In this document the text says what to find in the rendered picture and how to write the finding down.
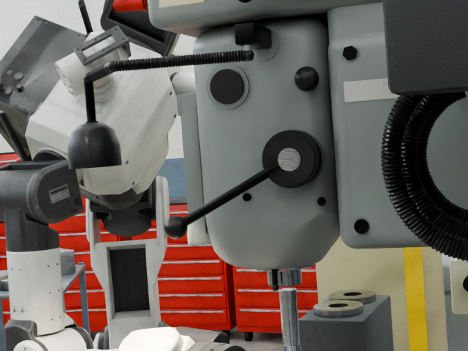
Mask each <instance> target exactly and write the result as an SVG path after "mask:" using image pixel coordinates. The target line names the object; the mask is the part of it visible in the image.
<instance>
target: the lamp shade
mask: <svg viewBox="0 0 468 351"><path fill-rule="evenodd" d="M68 165H69V169H88V168H97V167H106V166H119V165H122V159H121V150H120V143H119V141H118V138H117V136H116V133H115V131H114V129H113V128H111V127H109V126H108V125H106V124H105V123H99V122H98V121H91V122H85V123H84V124H81V125H79V126H78V127H77V128H76V129H74V130H73V131H72V132H71V135H70V140H69V144H68Z"/></svg>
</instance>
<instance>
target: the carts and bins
mask: <svg viewBox="0 0 468 351"><path fill-rule="evenodd" d="M60 254H61V277H62V289H63V312H64V313H65V299H64V294H65V292H66V291H67V290H68V288H69V287H70V286H71V285H72V283H73V282H74V281H75V279H76V278H77V277H78V276H79V287H80V295H81V311H82V320H83V328H84V329H85V330H86V331H87V332H88V334H89V335H90V327H89V319H88V303H87V294H86V278H85V269H84V268H85V264H84V262H82V263H78V265H75V253H74V250H70V249H62V248H60ZM3 299H10V298H9V287H8V270H1V271H0V351H6V338H5V330H4V322H3V307H2V300H3Z"/></svg>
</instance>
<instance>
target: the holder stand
mask: <svg viewBox="0 0 468 351"><path fill-rule="evenodd" d="M299 337H300V345H301V348H302V351H393V330H392V319H391V298H390V296H389V295H376V292H374V291H371V290H342V291H338V292H333V293H331V294H329V297H328V298H327V299H326V300H325V301H323V302H322V303H319V304H316V305H314V307H313V309H312V310H311V311H309V312H308V313H307V314H306V315H304V316H302V317H301V318H300V319H299Z"/></svg>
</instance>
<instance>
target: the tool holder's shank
mask: <svg viewBox="0 0 468 351"><path fill-rule="evenodd" d="M279 301H280V311H281V330H282V340H283V348H282V351H302V348H301V345H300V337H299V318H298V308H297V289H296V288H282V289H281V290H279Z"/></svg>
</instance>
